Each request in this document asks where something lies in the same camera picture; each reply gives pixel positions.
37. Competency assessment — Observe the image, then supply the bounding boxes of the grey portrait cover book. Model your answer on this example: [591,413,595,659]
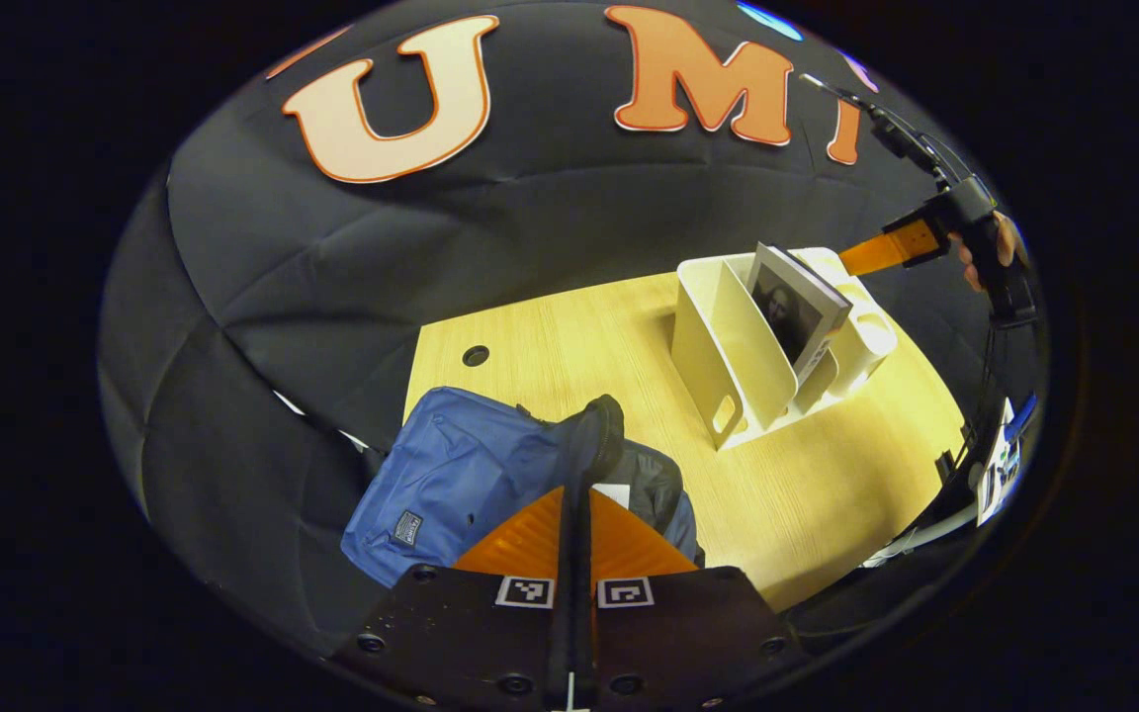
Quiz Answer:
[745,242,852,387]

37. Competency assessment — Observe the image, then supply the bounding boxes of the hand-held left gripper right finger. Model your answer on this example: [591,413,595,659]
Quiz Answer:
[584,487,813,708]

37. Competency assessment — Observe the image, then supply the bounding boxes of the blue schoolbag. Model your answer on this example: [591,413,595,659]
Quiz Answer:
[340,386,707,594]

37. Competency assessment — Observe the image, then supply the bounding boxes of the light grey cable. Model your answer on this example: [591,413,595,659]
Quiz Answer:
[861,499,981,570]

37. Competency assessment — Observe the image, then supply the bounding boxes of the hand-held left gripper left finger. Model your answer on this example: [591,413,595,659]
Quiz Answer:
[330,485,575,708]

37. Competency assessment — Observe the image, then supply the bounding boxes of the white plastic bookshelf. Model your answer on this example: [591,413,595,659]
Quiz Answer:
[670,247,899,451]

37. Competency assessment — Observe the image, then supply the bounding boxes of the white and blue device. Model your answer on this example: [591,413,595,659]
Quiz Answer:
[975,394,1038,525]

